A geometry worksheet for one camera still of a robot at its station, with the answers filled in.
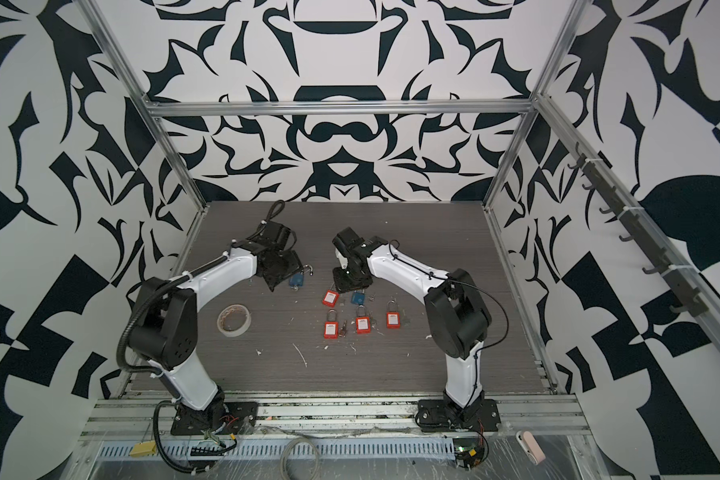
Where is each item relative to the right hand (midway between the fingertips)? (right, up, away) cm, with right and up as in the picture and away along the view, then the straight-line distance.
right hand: (342, 285), depth 88 cm
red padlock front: (-3, -12, 0) cm, 12 cm away
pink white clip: (+44, -33, -20) cm, 59 cm away
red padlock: (-4, -5, +5) cm, 8 cm away
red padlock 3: (+15, -9, +1) cm, 18 cm away
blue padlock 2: (+5, -5, +6) cm, 9 cm away
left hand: (-14, +6, +4) cm, 16 cm away
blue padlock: (-15, 0, +10) cm, 18 cm away
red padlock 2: (+6, -11, +1) cm, 13 cm away
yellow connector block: (-45, -35, -19) cm, 60 cm away
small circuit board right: (+31, -36, -17) cm, 51 cm away
